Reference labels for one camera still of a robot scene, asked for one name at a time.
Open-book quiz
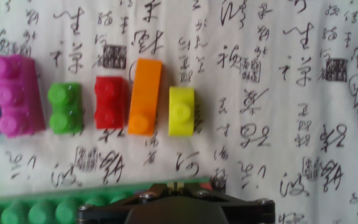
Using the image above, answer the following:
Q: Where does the red two-stud block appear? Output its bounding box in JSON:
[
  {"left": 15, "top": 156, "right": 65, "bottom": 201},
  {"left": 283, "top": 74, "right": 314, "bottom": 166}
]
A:
[{"left": 94, "top": 75, "right": 129, "bottom": 130}]

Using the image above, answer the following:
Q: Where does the green studded baseplate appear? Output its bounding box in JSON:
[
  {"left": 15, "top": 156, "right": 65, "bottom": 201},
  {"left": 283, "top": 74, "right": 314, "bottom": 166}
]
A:
[{"left": 0, "top": 176, "right": 213, "bottom": 224}]

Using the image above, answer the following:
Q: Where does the magenta three-stud block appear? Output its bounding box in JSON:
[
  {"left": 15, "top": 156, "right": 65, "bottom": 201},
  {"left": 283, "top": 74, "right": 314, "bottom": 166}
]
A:
[{"left": 0, "top": 54, "right": 47, "bottom": 138}]

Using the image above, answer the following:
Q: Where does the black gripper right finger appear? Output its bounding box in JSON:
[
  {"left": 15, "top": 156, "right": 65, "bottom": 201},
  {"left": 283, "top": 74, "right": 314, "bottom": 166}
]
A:
[{"left": 176, "top": 182, "right": 275, "bottom": 218}]

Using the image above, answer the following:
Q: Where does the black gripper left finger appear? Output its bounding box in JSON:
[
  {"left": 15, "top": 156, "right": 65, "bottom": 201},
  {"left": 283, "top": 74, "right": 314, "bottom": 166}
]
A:
[{"left": 76, "top": 182, "right": 177, "bottom": 218}]

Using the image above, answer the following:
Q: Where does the orange long one-stud block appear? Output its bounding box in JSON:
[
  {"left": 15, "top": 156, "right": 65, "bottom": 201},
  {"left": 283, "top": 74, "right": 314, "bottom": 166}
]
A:
[{"left": 127, "top": 58, "right": 163, "bottom": 137}]

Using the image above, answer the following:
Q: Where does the beige calligraphy print cloth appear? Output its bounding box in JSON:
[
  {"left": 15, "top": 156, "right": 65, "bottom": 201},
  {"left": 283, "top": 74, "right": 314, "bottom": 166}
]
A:
[{"left": 0, "top": 0, "right": 358, "bottom": 224}]

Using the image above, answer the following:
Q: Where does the green two-stud block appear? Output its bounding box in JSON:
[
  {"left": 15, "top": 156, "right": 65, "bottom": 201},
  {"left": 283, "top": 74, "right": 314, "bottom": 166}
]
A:
[{"left": 47, "top": 82, "right": 85, "bottom": 135}]

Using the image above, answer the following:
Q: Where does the lime one-stud block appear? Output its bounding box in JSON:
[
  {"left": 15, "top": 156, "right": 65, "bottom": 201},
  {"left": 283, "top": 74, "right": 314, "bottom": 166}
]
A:
[{"left": 168, "top": 86, "right": 196, "bottom": 137}]

